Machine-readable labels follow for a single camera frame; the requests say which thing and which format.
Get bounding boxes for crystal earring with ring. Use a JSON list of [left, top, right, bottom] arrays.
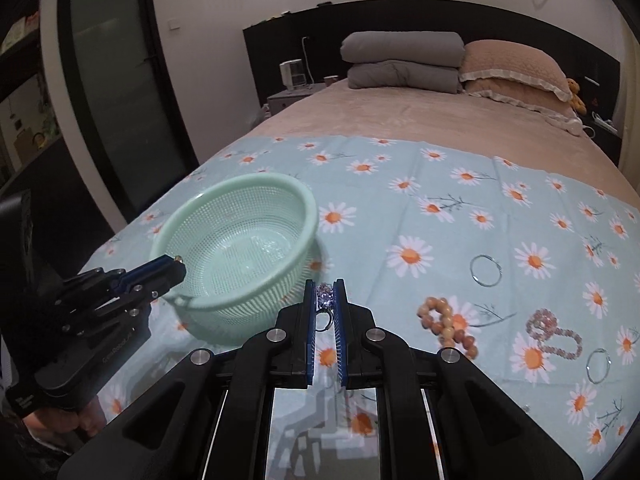
[[316, 283, 334, 333]]

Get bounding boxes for mint green mesh basket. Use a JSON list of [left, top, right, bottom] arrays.
[[150, 174, 319, 346]]

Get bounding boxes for orange wooden bead bracelet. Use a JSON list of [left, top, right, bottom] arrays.
[[416, 296, 478, 360]]

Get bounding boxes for large silver hoop earring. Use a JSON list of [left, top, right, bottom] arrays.
[[469, 254, 502, 288]]

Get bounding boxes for pink bead bracelet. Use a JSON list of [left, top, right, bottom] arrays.
[[525, 308, 585, 361]]

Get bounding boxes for silver bangle bracelet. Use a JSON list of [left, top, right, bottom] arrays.
[[584, 346, 612, 386]]

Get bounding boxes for left hand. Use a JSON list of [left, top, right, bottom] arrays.
[[23, 398, 106, 437]]

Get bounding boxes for dark glass door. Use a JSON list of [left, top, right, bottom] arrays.
[[58, 0, 198, 220]]

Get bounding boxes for grey nightstand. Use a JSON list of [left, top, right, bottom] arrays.
[[267, 84, 326, 115]]

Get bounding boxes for daisy print blue cloth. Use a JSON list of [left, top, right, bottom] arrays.
[[84, 136, 639, 479]]

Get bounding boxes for beige bed cover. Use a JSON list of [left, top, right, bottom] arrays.
[[250, 82, 639, 207]]

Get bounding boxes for small cup on nightstand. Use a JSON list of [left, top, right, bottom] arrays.
[[324, 76, 338, 87]]

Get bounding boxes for lower grey folded blanket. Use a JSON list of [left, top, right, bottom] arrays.
[[347, 60, 460, 94]]

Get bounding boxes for grey folded blanket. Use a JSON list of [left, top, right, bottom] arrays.
[[347, 60, 460, 94], [341, 32, 465, 68]]

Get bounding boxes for small white appliance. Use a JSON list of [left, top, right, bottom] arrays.
[[279, 58, 307, 91]]

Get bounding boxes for black headboard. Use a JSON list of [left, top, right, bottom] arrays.
[[242, 0, 624, 111]]

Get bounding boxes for upper grey folded blanket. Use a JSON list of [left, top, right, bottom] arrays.
[[341, 32, 465, 68]]

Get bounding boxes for lower beige ruffled pillow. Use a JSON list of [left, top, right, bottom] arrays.
[[466, 89, 577, 131]]

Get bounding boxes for beige ruffled pillow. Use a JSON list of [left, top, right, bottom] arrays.
[[466, 89, 577, 131], [459, 40, 573, 102]]

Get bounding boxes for upper beige ruffled pillow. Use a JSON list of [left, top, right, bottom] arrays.
[[459, 40, 573, 102]]

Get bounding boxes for white headphones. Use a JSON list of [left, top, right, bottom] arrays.
[[562, 117, 590, 136]]

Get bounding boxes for brown teddy bear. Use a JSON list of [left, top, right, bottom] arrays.
[[566, 78, 587, 116]]

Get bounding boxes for white power strip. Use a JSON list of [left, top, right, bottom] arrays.
[[591, 113, 618, 136]]

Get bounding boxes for wall switch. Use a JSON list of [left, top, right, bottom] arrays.
[[167, 18, 180, 30]]

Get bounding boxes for white charging cable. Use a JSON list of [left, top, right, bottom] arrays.
[[300, 34, 316, 86]]

